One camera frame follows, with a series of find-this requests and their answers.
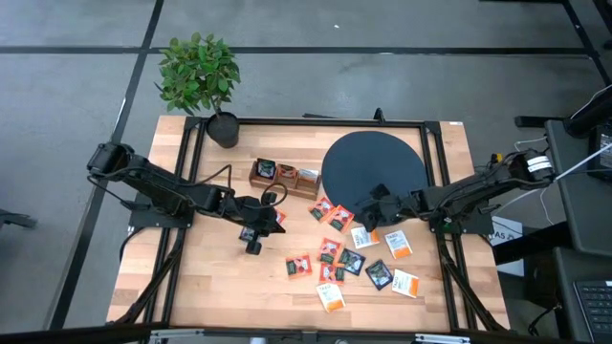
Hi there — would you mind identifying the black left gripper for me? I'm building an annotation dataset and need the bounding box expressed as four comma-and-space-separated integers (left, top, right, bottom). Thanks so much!
232, 191, 287, 255

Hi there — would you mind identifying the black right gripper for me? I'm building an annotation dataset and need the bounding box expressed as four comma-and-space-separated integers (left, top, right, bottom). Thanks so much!
356, 183, 425, 234

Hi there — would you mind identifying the wooden tea organiser box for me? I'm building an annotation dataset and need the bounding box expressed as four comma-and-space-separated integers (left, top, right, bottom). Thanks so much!
248, 161, 320, 202

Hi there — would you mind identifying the dark round mat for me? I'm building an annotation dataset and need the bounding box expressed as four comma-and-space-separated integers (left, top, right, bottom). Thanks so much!
320, 130, 429, 228

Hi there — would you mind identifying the white paper sign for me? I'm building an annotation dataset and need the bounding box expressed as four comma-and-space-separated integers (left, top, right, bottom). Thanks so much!
490, 215, 525, 247

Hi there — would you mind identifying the green plant in black pot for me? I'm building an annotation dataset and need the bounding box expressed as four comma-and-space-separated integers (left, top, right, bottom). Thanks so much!
153, 31, 242, 150

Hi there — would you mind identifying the black side desk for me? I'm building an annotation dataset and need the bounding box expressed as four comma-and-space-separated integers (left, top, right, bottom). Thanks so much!
544, 118, 612, 344

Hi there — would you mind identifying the black gantry beam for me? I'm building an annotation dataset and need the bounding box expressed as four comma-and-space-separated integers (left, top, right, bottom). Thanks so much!
0, 322, 612, 344

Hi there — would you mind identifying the black desk device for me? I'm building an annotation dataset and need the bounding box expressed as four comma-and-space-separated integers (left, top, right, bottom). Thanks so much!
587, 122, 612, 182

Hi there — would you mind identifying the black keyboard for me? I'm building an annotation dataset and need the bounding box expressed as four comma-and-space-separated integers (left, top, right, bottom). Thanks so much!
572, 279, 612, 343

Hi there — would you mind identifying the black chair base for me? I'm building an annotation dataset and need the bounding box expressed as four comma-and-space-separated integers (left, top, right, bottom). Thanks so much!
0, 207, 39, 231

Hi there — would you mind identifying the black aluminium table frame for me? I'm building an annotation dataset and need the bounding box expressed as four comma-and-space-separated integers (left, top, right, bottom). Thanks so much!
107, 116, 511, 333

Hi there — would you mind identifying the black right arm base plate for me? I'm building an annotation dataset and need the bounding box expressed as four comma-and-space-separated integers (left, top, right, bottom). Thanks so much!
426, 196, 494, 236

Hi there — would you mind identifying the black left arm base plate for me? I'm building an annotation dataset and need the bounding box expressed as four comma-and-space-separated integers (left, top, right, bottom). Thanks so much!
127, 189, 198, 230

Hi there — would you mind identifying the thick white cable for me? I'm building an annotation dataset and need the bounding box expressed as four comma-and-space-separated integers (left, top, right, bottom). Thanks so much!
492, 141, 612, 217

